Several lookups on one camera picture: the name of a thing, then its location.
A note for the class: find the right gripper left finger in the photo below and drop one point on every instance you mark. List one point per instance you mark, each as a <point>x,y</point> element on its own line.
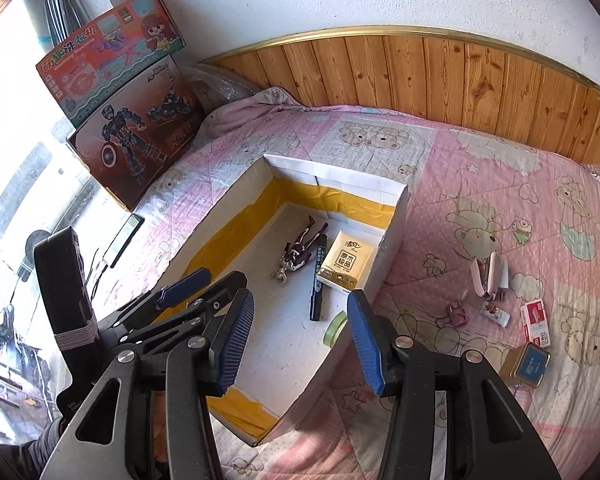
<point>228,344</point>

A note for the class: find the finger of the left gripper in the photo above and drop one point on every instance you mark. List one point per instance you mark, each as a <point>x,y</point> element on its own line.
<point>220,289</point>
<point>180,287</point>

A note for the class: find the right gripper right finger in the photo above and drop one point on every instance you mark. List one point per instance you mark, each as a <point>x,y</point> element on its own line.
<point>373,336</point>

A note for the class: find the green tape roll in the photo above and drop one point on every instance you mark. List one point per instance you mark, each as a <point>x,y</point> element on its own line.
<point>334,329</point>

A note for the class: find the black marker pen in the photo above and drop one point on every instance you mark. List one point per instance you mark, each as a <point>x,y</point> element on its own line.
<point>317,287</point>

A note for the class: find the yellow tissue pack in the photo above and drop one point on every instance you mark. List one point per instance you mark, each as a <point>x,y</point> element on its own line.
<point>348,260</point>

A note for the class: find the pink binder clip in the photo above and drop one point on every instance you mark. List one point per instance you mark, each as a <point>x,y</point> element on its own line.
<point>455,315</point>

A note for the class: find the gold square tin box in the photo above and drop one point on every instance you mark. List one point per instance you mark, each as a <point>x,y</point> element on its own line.
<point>525,366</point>

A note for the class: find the black smartphone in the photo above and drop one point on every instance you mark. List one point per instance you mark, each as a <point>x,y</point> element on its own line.
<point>122,240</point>

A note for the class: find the white cardboard box yellow tape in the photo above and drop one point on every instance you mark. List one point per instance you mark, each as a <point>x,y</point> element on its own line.
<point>285,365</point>

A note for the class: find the white printed lighter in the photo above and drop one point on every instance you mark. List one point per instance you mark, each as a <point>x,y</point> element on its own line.
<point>495,314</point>

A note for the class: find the white power adapter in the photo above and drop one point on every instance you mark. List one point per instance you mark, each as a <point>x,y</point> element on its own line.
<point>503,281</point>

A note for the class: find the pink cartoon quilt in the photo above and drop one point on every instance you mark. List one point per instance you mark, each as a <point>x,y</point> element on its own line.
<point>471,194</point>

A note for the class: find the red white staples box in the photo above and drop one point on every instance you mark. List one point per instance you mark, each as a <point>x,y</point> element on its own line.
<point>535,323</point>

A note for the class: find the robot toy box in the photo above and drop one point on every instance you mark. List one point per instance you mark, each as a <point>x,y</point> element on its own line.
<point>139,132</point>

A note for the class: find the bubble wrap sheet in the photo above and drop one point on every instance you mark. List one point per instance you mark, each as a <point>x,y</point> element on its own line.
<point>215,86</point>

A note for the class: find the colourful girl toy box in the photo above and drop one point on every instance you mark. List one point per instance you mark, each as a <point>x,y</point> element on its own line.
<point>98,59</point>

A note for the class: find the wooden headboard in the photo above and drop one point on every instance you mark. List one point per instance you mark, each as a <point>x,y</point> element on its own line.
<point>439,74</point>

